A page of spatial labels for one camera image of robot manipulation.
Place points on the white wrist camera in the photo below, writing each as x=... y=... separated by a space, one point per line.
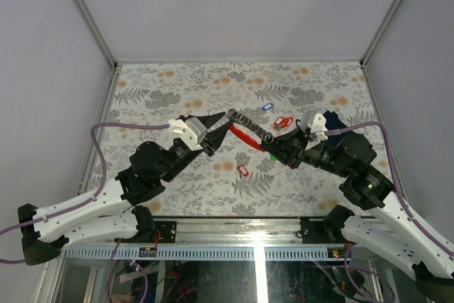
x=190 y=131
x=313 y=124

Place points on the red key tags bunch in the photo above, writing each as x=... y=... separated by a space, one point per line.
x=282 y=122

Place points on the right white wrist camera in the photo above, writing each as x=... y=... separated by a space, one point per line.
x=313 y=124

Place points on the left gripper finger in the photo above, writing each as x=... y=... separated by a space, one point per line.
x=209 y=120
x=220 y=133

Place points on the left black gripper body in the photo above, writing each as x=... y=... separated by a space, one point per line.
x=206 y=149

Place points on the blue key tag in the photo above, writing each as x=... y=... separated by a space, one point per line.
x=267 y=107

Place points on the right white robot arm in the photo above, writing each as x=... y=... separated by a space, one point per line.
x=414 y=246

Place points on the grey slotted cable duct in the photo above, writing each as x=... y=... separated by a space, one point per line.
x=231 y=253

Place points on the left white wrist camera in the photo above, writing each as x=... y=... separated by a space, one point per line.
x=190 y=131

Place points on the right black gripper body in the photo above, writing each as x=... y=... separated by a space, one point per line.
x=298 y=156

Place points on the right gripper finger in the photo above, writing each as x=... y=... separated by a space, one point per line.
x=288 y=137
x=281 y=151

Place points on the red key tag with key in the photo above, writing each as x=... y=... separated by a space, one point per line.
x=243 y=171

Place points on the dark blue cloth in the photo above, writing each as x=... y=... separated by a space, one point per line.
x=332 y=121

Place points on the aluminium front rail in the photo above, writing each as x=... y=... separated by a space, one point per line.
x=227 y=232

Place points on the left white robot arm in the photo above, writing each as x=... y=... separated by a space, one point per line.
x=116 y=210

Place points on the metal key holder red handle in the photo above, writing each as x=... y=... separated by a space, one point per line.
x=248 y=131

